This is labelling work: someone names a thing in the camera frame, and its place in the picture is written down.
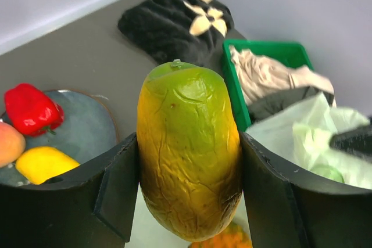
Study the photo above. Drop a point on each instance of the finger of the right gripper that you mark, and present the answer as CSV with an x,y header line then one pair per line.
x,y
354,144

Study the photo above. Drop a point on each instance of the pale green plastic bag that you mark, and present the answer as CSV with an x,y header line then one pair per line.
x,y
301,135

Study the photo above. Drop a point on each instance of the yellow mango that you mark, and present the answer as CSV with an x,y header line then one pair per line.
x,y
39,164

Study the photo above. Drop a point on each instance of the peach coloured fruit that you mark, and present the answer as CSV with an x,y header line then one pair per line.
x,y
12,144

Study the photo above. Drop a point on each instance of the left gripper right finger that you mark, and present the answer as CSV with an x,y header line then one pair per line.
x,y
288,206

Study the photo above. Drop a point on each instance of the black flower patterned blanket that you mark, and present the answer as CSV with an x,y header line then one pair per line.
x,y
166,30

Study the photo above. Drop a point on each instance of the dark grey cloth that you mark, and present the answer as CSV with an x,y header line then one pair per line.
x,y
274,103

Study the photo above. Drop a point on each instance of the beige cloth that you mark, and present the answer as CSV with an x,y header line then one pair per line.
x,y
260,75

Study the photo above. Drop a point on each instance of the green yellow papaya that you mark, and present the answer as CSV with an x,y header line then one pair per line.
x,y
189,150

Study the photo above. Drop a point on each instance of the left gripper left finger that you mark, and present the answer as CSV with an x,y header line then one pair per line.
x,y
90,206

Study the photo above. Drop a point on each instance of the toy pineapple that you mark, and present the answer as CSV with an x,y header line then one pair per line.
x,y
232,237

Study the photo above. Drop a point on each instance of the red bell pepper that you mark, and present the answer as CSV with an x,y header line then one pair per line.
x,y
31,111

